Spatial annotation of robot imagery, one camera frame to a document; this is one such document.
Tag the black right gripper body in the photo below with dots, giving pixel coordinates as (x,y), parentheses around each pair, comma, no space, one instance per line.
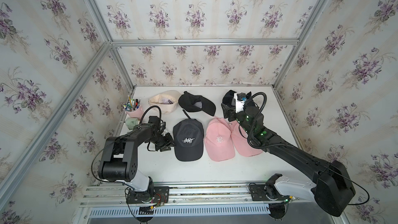
(233,116)

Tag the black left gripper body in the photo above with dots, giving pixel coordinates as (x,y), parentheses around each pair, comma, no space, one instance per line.
(162,142)

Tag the black cap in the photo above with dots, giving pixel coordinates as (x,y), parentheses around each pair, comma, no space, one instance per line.
(196,103)
(229,97)

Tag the dark grey baseball cap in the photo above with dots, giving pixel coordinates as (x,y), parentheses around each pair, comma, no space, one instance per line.
(188,136)

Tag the pink cap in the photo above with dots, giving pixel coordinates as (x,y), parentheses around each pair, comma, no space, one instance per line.
(240,142)
(218,142)

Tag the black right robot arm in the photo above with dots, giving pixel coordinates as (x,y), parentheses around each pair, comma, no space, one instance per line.
(328,184)

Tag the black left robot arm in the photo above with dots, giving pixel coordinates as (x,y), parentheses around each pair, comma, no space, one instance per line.
(119,160)

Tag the beige cap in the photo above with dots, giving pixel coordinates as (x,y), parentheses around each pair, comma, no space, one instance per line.
(167,101)

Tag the green tape dispenser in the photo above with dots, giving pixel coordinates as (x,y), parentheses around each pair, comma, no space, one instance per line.
(131,123)

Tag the pink pen cup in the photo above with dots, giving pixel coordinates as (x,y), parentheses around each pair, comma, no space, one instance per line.
(133,108)

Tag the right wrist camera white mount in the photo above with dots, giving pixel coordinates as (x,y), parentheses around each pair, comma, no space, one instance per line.
(240,100)

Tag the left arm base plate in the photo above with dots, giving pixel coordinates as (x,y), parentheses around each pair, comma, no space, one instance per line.
(155,195)

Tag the aluminium rail frame front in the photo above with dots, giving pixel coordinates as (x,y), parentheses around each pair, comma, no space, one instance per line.
(225,203)

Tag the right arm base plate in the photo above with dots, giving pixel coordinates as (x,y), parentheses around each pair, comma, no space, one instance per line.
(261,192)

